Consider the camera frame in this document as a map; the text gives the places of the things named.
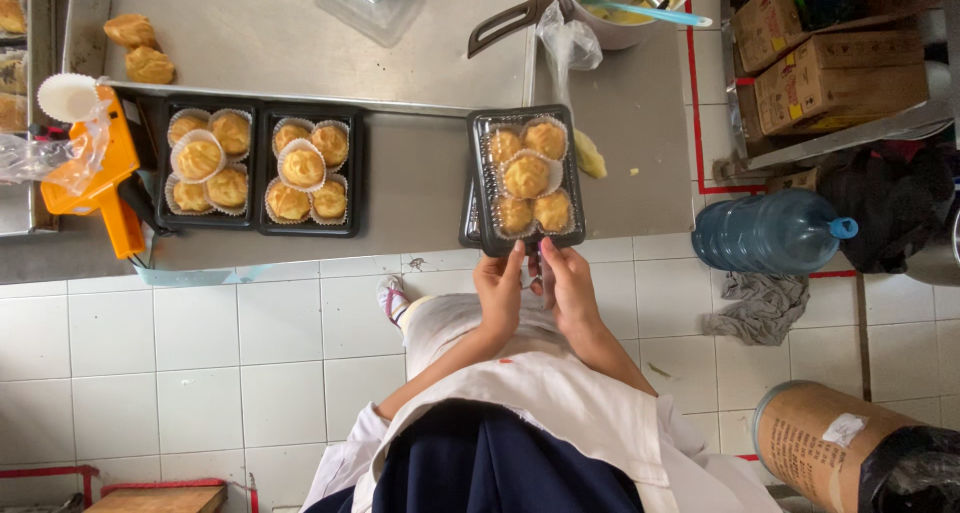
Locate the person's left hand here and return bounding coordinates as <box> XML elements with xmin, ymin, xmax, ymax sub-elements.
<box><xmin>473</xmin><ymin>240</ymin><xmax>527</xmax><ymax>339</ymax></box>

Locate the person's right hand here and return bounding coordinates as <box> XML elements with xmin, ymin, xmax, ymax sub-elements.
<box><xmin>528</xmin><ymin>236</ymin><xmax>603</xmax><ymax>342</ymax></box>

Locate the black tray with clear lid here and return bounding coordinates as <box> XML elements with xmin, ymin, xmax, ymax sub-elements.
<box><xmin>458</xmin><ymin>104</ymin><xmax>588</xmax><ymax>258</ymax></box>

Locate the cream puff with paper liner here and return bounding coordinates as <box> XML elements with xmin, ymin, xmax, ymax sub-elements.
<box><xmin>166</xmin><ymin>108</ymin><xmax>212</xmax><ymax>146</ymax></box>
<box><xmin>208</xmin><ymin>108</ymin><xmax>254</xmax><ymax>161</ymax></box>
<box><xmin>494</xmin><ymin>195</ymin><xmax>535</xmax><ymax>236</ymax></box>
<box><xmin>264</xmin><ymin>177</ymin><xmax>313</xmax><ymax>226</ymax></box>
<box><xmin>271</xmin><ymin>117</ymin><xmax>314</xmax><ymax>156</ymax></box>
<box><xmin>522</xmin><ymin>118</ymin><xmax>569</xmax><ymax>161</ymax></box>
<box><xmin>309</xmin><ymin>120</ymin><xmax>351</xmax><ymax>171</ymax></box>
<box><xmin>170</xmin><ymin>129</ymin><xmax>227</xmax><ymax>185</ymax></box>
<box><xmin>501</xmin><ymin>151</ymin><xmax>562</xmax><ymax>200</ymax></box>
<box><xmin>309</xmin><ymin>173</ymin><xmax>350</xmax><ymax>226</ymax></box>
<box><xmin>165</xmin><ymin>174</ymin><xmax>212</xmax><ymax>215</ymax></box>
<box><xmin>486</xmin><ymin>129</ymin><xmax>524</xmax><ymax>164</ymax></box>
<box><xmin>204</xmin><ymin>163</ymin><xmax>250</xmax><ymax>217</ymax></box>
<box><xmin>532</xmin><ymin>189</ymin><xmax>575</xmax><ymax>234</ymax></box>
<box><xmin>276</xmin><ymin>138</ymin><xmax>328</xmax><ymax>193</ymax></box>

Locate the open black plastic tray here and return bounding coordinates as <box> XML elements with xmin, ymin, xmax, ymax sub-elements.
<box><xmin>155</xmin><ymin>96</ymin><xmax>261</xmax><ymax>231</ymax></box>
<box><xmin>257</xmin><ymin>103</ymin><xmax>367</xmax><ymax>238</ymax></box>

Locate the grey rag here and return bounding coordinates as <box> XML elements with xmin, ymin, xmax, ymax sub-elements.
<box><xmin>700</xmin><ymin>270</ymin><xmax>812</xmax><ymax>347</ymax></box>

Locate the blue water jug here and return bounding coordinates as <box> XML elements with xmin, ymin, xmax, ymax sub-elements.
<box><xmin>690</xmin><ymin>188</ymin><xmax>861</xmax><ymax>277</ymax></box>

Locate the clear piping bag with custard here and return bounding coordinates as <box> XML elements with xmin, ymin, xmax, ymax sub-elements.
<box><xmin>535</xmin><ymin>1</ymin><xmax>609</xmax><ymax>181</ymax></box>

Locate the brown cardboard drum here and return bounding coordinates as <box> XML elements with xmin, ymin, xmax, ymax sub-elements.
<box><xmin>751</xmin><ymin>379</ymin><xmax>960</xmax><ymax>513</ymax></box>

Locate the light blue spatula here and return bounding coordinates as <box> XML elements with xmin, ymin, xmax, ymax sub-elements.
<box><xmin>577</xmin><ymin>0</ymin><xmax>714</xmax><ymax>29</ymax></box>

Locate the clear plastic container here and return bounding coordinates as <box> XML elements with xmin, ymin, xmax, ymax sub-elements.
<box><xmin>314</xmin><ymin>0</ymin><xmax>438</xmax><ymax>49</ymax></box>

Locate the large steel baking tray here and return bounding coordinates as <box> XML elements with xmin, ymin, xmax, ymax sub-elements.
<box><xmin>63</xmin><ymin>0</ymin><xmax>543</xmax><ymax>118</ymax></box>

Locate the shelf with cardboard boxes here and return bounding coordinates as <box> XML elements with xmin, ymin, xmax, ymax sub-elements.
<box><xmin>712</xmin><ymin>0</ymin><xmax>960</xmax><ymax>185</ymax></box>

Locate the steel vessel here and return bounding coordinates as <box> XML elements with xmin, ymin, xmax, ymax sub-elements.
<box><xmin>903</xmin><ymin>204</ymin><xmax>960</xmax><ymax>288</ymax></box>

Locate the black plastic bin bag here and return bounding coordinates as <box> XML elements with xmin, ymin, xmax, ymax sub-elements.
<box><xmin>857</xmin><ymin>425</ymin><xmax>960</xmax><ymax>513</ymax></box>

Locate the wooden board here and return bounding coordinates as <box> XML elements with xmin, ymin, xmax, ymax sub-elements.
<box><xmin>83</xmin><ymin>483</ymin><xmax>229</xmax><ymax>513</ymax></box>

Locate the orange label gun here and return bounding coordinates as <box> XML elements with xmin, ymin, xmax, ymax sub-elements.
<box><xmin>39</xmin><ymin>84</ymin><xmax>149</xmax><ymax>260</ymax></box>

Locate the stack of white paper liners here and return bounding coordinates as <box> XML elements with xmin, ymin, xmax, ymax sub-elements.
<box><xmin>36</xmin><ymin>72</ymin><xmax>101</xmax><ymax>124</ymax></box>

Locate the crumpled clear plastic bag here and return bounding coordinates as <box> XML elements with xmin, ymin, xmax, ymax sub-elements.
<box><xmin>0</xmin><ymin>99</ymin><xmax>115</xmax><ymax>195</ymax></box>

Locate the rack with cream puffs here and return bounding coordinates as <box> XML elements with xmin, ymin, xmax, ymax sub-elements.
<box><xmin>0</xmin><ymin>0</ymin><xmax>60</xmax><ymax>238</ymax></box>

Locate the steel pot with black handle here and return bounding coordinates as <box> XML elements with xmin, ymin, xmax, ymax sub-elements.
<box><xmin>466</xmin><ymin>0</ymin><xmax>703</xmax><ymax>60</ymax></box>

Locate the red metal frame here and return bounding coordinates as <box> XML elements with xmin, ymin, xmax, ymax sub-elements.
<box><xmin>0</xmin><ymin>463</ymin><xmax>101</xmax><ymax>509</ymax></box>

